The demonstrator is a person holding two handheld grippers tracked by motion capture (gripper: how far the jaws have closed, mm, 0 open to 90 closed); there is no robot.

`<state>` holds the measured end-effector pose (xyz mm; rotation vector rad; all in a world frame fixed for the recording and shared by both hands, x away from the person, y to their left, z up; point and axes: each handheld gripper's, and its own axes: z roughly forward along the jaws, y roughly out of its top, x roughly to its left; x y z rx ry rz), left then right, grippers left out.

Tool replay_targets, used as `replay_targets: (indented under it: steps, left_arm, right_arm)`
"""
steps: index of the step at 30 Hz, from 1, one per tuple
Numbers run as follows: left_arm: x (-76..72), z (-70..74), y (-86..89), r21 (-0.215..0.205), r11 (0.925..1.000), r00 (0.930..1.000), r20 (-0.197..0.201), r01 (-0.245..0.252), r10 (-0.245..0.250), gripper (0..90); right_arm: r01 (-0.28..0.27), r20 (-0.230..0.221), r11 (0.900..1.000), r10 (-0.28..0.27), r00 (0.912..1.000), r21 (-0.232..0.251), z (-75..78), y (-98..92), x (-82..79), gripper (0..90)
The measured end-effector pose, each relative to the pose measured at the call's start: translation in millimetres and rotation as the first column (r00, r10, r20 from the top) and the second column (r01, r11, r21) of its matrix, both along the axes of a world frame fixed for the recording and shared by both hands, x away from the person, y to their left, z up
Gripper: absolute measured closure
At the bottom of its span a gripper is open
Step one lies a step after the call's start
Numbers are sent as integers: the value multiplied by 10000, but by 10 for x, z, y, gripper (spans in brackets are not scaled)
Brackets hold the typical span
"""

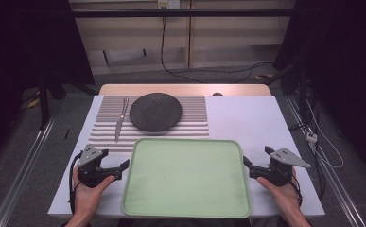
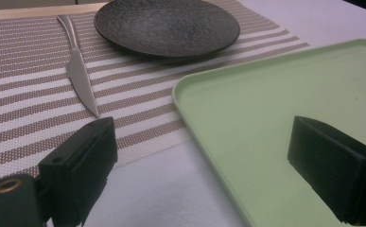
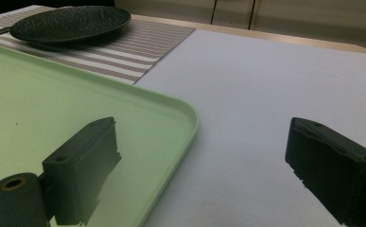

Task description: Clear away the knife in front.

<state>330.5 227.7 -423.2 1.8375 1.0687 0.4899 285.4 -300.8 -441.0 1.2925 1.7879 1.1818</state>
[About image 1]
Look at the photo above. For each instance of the white power adapter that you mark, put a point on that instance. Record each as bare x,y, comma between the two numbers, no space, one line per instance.
311,136

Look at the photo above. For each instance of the yellow tape strip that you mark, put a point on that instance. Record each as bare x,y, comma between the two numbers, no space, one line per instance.
264,76
33,102

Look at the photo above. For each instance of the striped placemat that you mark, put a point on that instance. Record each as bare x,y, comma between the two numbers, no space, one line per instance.
196,126

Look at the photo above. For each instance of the black metal stand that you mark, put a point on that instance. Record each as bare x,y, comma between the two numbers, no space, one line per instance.
44,101

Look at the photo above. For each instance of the aluminium floor rail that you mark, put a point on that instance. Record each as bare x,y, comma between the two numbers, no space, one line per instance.
332,176
20,179

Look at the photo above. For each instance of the silver metal fork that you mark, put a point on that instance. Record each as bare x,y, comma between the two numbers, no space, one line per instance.
119,124

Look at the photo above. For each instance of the light green plastic tray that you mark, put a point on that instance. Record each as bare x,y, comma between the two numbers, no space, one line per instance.
187,179

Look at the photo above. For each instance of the white wall socket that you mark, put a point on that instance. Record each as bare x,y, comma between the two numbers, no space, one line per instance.
168,3

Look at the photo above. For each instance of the black horizontal bar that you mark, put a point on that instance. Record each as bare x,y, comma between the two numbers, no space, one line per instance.
183,13

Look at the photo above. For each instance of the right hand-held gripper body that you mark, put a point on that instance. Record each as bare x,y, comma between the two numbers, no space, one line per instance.
280,171

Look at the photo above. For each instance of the person's right hand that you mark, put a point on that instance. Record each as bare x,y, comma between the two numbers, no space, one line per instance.
284,197

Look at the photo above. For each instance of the white table cover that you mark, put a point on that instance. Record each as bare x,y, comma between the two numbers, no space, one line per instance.
253,126

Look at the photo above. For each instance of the small black floor stick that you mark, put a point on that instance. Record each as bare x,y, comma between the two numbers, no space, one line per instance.
66,134

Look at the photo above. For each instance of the small dark round object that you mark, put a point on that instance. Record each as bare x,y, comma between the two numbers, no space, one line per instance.
217,94

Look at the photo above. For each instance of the black curtain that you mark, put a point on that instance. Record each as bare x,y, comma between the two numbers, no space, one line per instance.
20,47
344,63

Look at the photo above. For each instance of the person's left hand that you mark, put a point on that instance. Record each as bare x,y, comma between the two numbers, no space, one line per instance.
87,198

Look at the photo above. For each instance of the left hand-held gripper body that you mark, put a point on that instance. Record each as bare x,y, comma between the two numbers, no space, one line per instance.
90,170

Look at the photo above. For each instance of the dark round plate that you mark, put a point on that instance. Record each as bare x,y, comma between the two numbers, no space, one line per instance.
155,112

